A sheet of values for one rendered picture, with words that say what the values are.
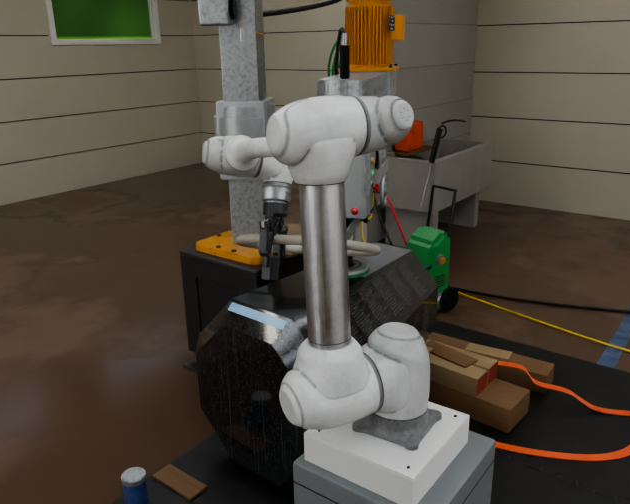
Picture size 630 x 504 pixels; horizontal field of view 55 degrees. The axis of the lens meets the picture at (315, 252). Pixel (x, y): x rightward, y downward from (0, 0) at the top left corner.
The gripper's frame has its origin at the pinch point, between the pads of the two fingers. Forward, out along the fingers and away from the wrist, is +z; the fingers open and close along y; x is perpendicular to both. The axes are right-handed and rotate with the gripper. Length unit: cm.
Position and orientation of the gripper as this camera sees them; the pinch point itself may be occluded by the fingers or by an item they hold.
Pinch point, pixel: (270, 269)
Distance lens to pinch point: 186.0
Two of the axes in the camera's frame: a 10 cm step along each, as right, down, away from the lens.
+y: 4.7, 0.8, 8.8
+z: -0.7, 10.0, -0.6
